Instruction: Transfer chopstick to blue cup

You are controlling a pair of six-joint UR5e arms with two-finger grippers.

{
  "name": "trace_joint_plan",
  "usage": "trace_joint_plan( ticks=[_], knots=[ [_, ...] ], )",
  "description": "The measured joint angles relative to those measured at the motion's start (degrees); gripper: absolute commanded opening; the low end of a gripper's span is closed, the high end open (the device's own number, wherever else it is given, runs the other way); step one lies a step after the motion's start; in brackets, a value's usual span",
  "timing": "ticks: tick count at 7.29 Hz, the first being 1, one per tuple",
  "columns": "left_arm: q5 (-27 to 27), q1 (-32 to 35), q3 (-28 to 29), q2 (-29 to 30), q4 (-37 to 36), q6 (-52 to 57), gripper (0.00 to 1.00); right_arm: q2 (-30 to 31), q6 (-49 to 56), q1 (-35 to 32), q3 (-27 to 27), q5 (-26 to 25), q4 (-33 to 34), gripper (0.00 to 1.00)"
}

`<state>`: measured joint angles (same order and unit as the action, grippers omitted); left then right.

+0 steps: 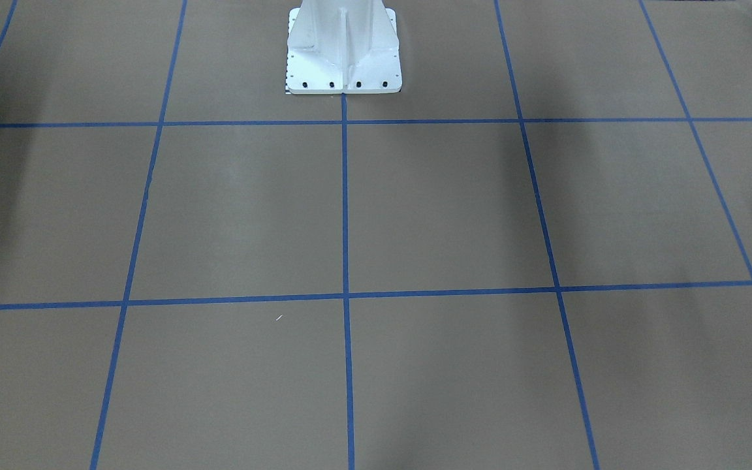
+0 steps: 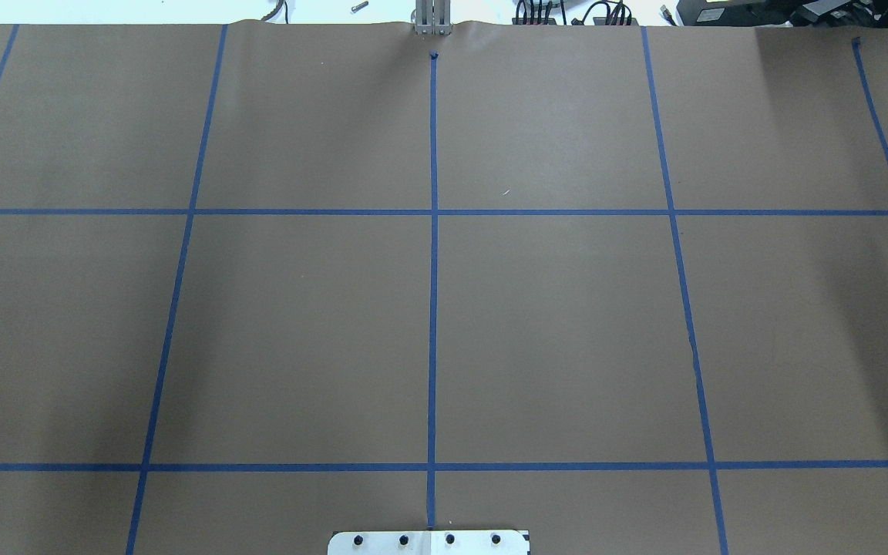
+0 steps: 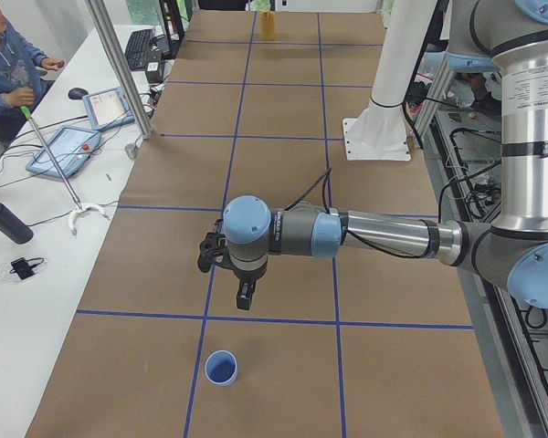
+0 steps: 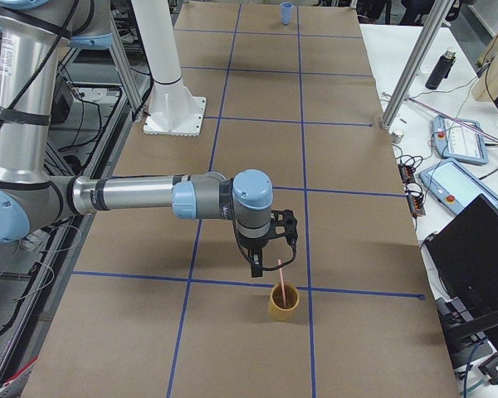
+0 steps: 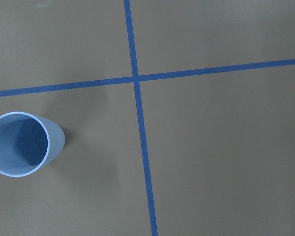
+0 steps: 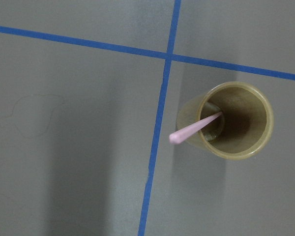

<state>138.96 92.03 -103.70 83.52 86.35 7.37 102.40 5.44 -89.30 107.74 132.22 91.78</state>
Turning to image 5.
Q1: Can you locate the light blue plastic cup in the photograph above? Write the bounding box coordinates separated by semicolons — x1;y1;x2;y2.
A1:
0;112;66;177

